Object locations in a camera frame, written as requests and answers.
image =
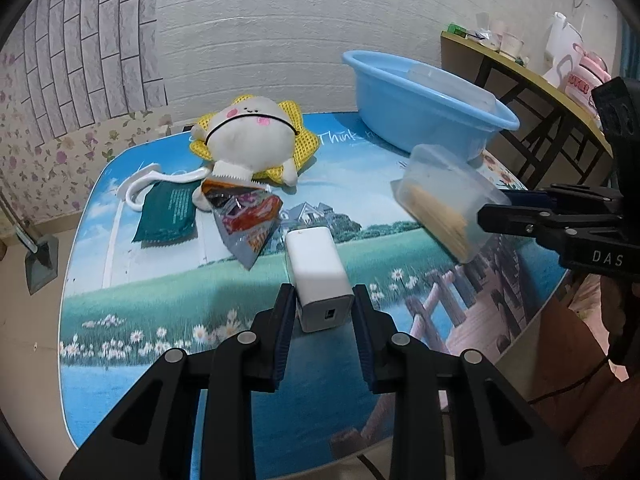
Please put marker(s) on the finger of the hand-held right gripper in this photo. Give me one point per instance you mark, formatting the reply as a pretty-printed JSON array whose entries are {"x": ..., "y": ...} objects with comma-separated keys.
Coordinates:
[
  {"x": 510, "y": 222},
  {"x": 520, "y": 197}
]

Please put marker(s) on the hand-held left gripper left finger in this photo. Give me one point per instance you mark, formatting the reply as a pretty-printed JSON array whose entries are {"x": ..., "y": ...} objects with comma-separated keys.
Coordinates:
[{"x": 284, "y": 335}]

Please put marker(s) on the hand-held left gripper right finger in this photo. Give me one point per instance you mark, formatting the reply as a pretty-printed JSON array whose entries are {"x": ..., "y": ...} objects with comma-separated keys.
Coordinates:
[{"x": 364, "y": 340}]

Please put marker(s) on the white charger block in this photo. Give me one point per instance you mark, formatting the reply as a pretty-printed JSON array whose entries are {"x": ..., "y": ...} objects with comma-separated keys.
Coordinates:
[{"x": 315, "y": 270}]

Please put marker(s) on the clear toothpick box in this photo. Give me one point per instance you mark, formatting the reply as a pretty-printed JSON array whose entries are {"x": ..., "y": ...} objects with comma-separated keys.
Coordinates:
[{"x": 440, "y": 195}]

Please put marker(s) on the grey orange snack packet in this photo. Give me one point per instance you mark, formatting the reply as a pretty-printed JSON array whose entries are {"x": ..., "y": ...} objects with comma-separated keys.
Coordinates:
[{"x": 240, "y": 230}]

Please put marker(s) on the blue plastic basin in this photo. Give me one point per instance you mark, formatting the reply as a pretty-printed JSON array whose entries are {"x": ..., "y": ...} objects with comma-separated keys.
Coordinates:
[{"x": 400, "y": 115}]

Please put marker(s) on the dark green packet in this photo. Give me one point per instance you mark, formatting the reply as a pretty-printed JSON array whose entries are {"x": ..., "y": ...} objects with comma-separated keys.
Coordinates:
[{"x": 167, "y": 215}]

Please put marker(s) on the white plastic hook holder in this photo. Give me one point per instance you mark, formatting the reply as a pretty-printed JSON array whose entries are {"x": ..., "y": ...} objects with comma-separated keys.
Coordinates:
[{"x": 180, "y": 178}]

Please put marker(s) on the white and yellow plush toy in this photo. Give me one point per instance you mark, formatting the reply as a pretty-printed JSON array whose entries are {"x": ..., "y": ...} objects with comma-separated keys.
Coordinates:
[{"x": 250, "y": 135}]

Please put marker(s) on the pink lunch box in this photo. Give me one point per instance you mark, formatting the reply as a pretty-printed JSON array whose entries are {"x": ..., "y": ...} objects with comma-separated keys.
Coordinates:
[{"x": 590, "y": 77}]

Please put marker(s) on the pink cloth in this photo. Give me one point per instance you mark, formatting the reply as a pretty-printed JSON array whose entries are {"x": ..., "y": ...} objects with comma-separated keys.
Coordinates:
[{"x": 590, "y": 300}]

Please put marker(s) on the white electric kettle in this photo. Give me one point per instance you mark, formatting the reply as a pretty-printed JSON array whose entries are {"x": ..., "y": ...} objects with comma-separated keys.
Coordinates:
[{"x": 562, "y": 55}]

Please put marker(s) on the blue curtain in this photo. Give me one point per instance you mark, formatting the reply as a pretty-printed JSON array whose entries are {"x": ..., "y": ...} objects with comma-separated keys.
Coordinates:
[{"x": 627, "y": 35}]

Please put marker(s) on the white cup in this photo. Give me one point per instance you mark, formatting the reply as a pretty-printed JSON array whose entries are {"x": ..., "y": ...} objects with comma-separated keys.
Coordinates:
[{"x": 511, "y": 45}]

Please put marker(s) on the yellow-topped side table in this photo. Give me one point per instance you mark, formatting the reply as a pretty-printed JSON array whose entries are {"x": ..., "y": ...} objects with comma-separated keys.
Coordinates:
[{"x": 465, "y": 55}]

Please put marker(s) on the white plastic bag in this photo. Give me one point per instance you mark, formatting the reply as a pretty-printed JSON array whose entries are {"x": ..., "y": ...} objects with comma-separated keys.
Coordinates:
[{"x": 480, "y": 32}]

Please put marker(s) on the small green box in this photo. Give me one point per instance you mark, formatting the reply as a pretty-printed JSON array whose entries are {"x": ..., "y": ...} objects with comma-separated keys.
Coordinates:
[{"x": 456, "y": 29}]

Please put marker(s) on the grey dustpan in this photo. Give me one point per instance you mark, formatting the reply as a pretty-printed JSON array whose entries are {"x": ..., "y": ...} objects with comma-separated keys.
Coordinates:
[{"x": 42, "y": 260}]

